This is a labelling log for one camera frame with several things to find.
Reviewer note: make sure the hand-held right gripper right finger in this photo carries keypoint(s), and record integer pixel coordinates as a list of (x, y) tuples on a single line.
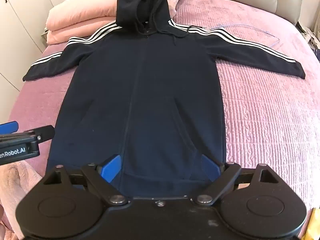
[(209, 167)]

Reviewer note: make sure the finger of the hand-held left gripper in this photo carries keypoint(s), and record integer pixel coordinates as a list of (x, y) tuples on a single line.
[(8, 126), (43, 132)]

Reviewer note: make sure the white wardrobe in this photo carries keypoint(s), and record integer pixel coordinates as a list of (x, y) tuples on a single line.
[(22, 17)]

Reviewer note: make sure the black hoodie with white stripes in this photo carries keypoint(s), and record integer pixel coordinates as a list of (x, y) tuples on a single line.
[(150, 92)]

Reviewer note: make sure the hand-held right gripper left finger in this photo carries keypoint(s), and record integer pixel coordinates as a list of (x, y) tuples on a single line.
[(111, 168)]

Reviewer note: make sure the folded pink blanket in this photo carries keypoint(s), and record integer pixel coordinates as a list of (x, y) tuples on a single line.
[(75, 17)]

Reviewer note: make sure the pink fuzzy cloth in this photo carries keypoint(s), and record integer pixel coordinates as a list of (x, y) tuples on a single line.
[(15, 182)]

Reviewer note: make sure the bedside clutter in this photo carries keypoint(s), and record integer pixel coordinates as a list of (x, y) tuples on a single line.
[(312, 42)]

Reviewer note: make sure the purple quilted bed cover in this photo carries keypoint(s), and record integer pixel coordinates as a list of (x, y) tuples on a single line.
[(262, 117)]

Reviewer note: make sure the thin blue clothes hanger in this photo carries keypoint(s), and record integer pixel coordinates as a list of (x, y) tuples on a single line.
[(265, 33)]

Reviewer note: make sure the yellow bag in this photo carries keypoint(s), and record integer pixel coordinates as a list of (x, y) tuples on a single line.
[(312, 225)]

